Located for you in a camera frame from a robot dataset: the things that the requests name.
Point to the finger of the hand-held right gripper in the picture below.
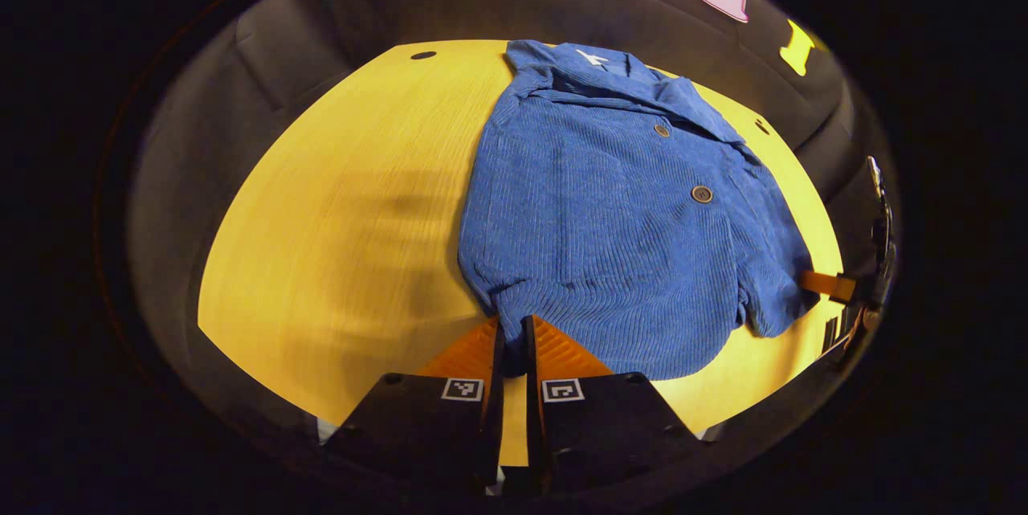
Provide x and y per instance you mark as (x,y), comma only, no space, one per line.
(827,285)
(843,334)

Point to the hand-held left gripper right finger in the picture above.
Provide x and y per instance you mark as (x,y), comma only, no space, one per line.
(536,418)

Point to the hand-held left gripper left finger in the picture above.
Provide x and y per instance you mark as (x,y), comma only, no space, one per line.
(491,418)

